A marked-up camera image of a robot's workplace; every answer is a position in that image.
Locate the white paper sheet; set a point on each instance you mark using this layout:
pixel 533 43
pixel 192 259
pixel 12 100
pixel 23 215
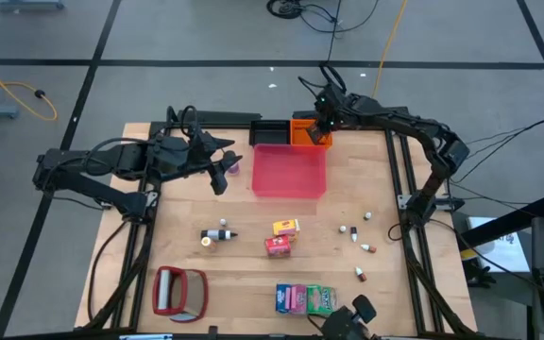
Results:
pixel 503 252

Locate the red mini cereal box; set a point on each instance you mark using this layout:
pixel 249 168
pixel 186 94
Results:
pixel 277 247

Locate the purple small jar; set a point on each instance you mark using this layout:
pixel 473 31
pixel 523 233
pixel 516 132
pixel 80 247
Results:
pixel 232 166

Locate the pink translucent plastic bin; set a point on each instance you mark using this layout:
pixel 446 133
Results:
pixel 288 172

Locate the black jointed device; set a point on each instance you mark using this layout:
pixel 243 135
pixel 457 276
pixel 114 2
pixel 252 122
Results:
pixel 343 326

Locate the blue mini cereal box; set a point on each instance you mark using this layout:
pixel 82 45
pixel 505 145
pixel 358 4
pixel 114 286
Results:
pixel 283 298

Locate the black flat panel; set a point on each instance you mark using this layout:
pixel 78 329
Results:
pixel 229 117

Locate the black desk beam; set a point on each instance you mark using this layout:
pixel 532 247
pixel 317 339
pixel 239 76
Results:
pixel 513 221

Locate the black metal table frame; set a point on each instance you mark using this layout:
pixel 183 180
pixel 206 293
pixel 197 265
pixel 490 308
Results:
pixel 391 156

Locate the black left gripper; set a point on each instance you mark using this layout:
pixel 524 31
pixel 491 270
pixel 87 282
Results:
pixel 192 151

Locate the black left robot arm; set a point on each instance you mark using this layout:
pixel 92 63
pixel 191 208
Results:
pixel 78 163

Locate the black plastic bin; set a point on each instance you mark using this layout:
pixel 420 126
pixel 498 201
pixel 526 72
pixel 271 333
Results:
pixel 269 134

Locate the black icing tube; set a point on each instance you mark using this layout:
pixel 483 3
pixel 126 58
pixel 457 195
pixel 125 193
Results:
pixel 217 234

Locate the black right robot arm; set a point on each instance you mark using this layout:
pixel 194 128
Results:
pixel 437 137

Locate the orange plastic bin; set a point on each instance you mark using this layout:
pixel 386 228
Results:
pixel 300 134

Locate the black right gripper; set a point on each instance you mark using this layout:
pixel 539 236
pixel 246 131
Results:
pixel 331 108

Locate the small white-capped red bottle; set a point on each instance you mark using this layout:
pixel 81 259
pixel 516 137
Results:
pixel 368 248
pixel 360 274

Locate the black perforated panel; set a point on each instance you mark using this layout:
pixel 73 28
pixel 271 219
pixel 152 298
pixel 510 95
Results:
pixel 302 114

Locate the pink mini cereal box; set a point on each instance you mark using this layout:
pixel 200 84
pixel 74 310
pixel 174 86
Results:
pixel 299 299

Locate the yellow mini cereal box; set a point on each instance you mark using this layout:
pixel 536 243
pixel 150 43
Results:
pixel 285 228

